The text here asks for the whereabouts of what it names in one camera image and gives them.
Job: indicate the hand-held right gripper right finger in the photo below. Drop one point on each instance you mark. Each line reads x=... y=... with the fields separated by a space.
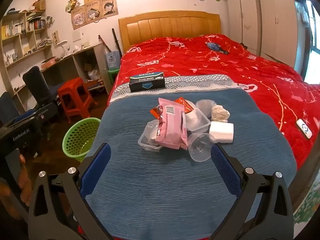
x=225 y=170

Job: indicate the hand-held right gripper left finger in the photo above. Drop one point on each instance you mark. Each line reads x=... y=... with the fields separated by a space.
x=97 y=170

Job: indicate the green plastic waste basket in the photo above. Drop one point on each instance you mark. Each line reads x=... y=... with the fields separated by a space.
x=75 y=156

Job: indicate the deep clear plastic tray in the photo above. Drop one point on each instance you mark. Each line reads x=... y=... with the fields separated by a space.
x=201 y=125

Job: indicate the pink snack packet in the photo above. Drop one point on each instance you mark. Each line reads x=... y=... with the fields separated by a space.
x=172 y=127

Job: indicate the person's left hand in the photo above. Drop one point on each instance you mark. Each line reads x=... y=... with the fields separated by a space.
x=25 y=180

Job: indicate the clear plastic cup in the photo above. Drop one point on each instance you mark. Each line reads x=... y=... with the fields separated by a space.
x=200 y=150
x=205 y=106

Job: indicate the dark blue chair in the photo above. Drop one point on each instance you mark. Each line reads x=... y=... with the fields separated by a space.
x=7 y=105
x=35 y=82

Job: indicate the white foam block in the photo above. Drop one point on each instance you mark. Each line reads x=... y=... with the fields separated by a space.
x=221 y=131

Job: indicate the shallow clear plastic tray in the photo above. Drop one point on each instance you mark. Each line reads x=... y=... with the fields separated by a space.
x=145 y=142

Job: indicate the crumpled white tissue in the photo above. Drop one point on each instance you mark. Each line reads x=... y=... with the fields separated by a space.
x=220 y=113

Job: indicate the orange snack wrapper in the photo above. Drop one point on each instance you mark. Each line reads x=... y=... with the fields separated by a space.
x=183 y=103

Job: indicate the red plastic stool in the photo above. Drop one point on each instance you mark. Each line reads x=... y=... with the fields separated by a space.
x=72 y=85

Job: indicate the red snack wrapper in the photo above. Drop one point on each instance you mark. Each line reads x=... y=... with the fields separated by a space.
x=155 y=112

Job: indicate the red flat box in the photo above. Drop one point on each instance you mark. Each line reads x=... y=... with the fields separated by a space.
x=48 y=63

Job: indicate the white remote control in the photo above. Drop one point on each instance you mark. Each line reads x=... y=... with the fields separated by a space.
x=303 y=128

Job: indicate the white plastic bag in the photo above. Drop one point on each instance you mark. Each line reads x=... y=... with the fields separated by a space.
x=93 y=75

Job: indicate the wooden bookshelf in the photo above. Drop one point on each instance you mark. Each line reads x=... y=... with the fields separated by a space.
x=20 y=45

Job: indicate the dark blue carton box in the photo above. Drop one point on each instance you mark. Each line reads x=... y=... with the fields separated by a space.
x=147 y=85

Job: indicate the green plastic stool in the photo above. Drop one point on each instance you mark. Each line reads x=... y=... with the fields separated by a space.
x=113 y=71

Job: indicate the small cardboard box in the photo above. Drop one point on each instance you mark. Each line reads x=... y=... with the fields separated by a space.
x=88 y=67

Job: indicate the white desk lamp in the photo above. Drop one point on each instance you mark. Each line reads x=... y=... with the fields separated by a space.
x=61 y=43

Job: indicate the wooden desk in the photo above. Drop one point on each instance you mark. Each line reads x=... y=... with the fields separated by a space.
x=100 y=62

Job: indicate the light blue paper bag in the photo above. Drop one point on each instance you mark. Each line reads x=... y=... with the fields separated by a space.
x=112 y=60

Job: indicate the red patterned bedspread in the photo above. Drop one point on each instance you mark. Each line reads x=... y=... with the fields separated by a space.
x=200 y=60

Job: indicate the row of books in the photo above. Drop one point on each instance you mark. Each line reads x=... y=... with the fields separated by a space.
x=37 y=24

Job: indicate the dark blue object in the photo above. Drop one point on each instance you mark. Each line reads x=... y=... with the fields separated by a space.
x=215 y=46

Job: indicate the red long stick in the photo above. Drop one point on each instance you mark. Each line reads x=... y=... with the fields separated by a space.
x=103 y=43

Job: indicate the black long stick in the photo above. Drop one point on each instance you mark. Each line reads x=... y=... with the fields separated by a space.
x=116 y=40

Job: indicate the large cardboard box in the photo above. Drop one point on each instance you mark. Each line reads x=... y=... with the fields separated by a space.
x=40 y=5

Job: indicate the white wardrobe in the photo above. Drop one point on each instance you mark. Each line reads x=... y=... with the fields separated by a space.
x=250 y=17

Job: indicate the wooden bed headboard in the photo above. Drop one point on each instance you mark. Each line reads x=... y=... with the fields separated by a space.
x=170 y=25

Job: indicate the window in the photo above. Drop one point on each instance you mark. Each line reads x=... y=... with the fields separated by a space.
x=313 y=42

